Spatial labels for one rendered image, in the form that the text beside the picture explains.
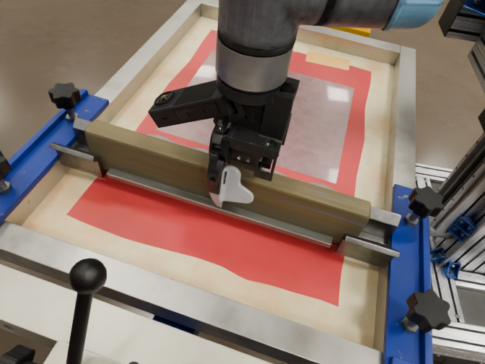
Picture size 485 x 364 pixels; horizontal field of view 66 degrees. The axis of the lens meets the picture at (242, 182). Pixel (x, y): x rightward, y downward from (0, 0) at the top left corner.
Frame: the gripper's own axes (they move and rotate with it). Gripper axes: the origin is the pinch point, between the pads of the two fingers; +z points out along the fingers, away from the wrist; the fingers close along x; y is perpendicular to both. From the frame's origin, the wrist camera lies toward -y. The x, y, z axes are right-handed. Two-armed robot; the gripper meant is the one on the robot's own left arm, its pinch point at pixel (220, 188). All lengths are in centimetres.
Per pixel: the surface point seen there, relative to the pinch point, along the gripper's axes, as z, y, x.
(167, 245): 5.3, -4.7, -8.7
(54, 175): 3.6, -25.3, -4.7
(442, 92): 101, 93, 216
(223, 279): 5.3, 4.6, -11.0
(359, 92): 5.3, 18.3, 41.5
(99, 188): 5.4, -19.0, -3.1
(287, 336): 1.8, 14.3, -16.6
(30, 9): 101, -208, 184
